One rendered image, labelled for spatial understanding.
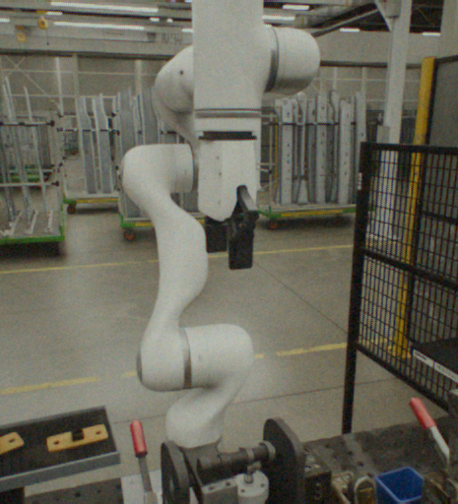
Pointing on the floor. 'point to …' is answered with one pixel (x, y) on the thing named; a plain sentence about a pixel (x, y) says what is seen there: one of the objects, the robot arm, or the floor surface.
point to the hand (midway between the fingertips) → (228, 253)
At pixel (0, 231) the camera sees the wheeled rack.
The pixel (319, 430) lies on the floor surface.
